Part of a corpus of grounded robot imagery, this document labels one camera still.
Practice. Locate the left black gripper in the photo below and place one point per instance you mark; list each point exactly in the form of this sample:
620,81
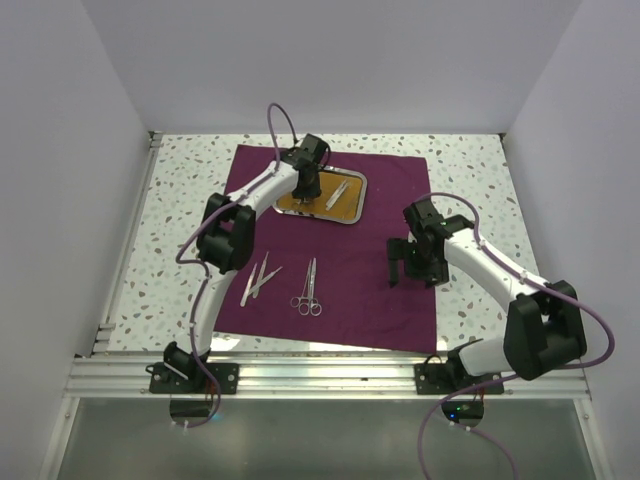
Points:
312,192

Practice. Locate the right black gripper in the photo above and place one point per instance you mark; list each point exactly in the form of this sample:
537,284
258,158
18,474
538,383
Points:
399,248

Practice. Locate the steel tweezers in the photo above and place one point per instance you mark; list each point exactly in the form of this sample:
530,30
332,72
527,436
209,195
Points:
336,195

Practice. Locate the purple cloth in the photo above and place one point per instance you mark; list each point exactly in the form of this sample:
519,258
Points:
334,283

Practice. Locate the steel surgical scissors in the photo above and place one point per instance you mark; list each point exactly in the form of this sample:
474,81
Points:
314,290

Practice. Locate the steel scalpel handle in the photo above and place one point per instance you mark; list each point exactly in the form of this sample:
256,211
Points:
263,276
248,287

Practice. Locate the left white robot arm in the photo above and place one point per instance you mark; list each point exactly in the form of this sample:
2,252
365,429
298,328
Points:
224,242

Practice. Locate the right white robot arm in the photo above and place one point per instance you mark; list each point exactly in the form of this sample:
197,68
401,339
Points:
544,329

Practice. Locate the steel instrument tray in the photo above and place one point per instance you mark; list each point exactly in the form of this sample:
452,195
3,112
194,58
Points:
362,200

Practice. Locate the tan wax pad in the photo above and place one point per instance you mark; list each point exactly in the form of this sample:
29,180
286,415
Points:
345,207

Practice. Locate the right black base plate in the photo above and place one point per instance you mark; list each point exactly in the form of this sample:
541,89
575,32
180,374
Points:
443,379

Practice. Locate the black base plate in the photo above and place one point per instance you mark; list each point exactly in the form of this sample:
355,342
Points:
166,381
443,379

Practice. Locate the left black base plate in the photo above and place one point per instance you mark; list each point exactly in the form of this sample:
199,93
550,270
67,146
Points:
166,381

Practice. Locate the left side aluminium rail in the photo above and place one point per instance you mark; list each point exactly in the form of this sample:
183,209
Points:
107,318

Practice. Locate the aluminium frame rail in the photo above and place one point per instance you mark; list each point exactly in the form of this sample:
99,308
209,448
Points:
309,375

